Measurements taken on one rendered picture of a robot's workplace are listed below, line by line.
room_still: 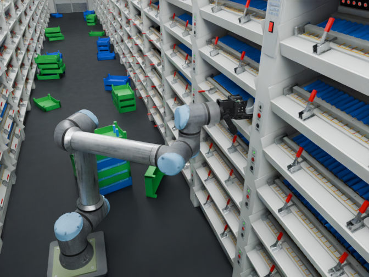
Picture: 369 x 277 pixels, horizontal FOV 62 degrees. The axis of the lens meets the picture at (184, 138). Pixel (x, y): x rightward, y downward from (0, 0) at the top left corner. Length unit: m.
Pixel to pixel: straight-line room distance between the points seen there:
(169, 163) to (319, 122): 0.51
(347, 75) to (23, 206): 2.25
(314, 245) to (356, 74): 0.58
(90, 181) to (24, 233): 0.77
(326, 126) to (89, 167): 1.15
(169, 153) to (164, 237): 1.05
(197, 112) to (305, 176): 0.44
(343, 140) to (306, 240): 0.40
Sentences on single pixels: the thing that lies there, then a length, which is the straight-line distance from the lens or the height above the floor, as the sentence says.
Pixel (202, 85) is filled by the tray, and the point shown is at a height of 0.94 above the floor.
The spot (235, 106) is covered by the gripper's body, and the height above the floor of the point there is 1.05.
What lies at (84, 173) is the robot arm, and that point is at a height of 0.60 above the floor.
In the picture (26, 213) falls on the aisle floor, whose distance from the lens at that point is 2.49.
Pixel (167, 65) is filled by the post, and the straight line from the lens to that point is 2.43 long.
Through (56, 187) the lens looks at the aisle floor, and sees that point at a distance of 2.63.
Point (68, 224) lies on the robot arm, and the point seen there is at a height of 0.34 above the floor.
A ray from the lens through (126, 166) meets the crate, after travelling 2.37.
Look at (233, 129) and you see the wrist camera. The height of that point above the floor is 0.94.
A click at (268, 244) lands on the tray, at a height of 0.54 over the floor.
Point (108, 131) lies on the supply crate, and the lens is 2.40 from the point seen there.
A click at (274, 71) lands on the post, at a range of 1.08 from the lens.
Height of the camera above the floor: 1.57
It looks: 31 degrees down
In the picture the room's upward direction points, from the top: straight up
